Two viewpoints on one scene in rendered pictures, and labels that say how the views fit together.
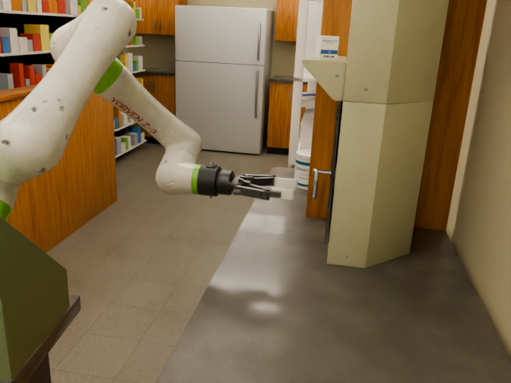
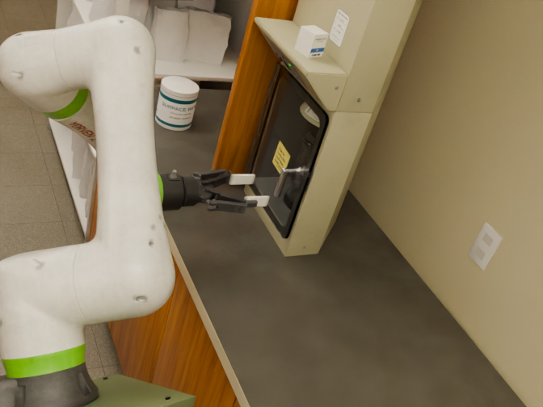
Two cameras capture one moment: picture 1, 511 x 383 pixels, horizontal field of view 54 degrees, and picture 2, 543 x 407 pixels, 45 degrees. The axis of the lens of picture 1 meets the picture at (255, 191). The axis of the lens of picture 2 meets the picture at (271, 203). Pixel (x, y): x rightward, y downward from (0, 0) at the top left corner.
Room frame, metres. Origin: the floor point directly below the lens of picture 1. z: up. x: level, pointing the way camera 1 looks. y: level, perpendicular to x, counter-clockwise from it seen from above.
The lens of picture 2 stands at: (0.27, 0.86, 2.06)
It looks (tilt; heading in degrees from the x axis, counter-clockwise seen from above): 33 degrees down; 317
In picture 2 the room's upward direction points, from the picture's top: 18 degrees clockwise
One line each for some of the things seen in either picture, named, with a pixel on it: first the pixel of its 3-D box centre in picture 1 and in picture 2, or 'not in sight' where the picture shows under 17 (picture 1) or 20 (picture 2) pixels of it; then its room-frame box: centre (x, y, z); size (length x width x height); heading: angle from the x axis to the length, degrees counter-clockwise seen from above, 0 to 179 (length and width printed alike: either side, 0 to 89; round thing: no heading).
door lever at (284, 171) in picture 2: (321, 183); (286, 181); (1.37, -0.19, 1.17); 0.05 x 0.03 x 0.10; 81
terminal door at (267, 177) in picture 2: (333, 166); (282, 152); (1.47, -0.23, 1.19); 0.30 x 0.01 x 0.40; 171
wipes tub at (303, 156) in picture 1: (309, 169); (176, 102); (2.06, -0.23, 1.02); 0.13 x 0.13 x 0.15
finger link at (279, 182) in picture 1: (285, 183); (242, 179); (1.43, -0.09, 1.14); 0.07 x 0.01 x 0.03; 81
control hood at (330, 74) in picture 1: (325, 75); (293, 62); (1.48, -0.19, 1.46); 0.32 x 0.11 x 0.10; 171
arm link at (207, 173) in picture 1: (211, 179); (169, 190); (1.42, 0.13, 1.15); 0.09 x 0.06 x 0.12; 171
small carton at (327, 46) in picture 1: (326, 47); (311, 41); (1.43, -0.18, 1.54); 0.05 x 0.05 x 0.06; 10
